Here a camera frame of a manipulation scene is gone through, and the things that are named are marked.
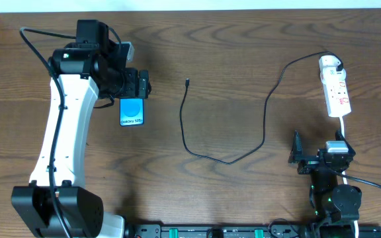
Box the blue Galaxy smartphone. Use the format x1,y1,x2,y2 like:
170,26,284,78
120,99,144,126

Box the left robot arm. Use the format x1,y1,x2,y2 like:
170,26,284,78
11,20,151,237

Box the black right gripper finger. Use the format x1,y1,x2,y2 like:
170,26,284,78
289,130,302,159
335,130,355,154

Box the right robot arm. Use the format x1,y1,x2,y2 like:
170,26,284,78
288,131,362,237

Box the white power strip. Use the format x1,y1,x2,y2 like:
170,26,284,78
320,67,351,118

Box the white USB charger plug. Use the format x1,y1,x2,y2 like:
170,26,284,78
319,55,346,77

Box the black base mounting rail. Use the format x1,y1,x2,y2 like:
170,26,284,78
124,223,381,238

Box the black USB charging cable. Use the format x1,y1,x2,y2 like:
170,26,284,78
179,50,345,165

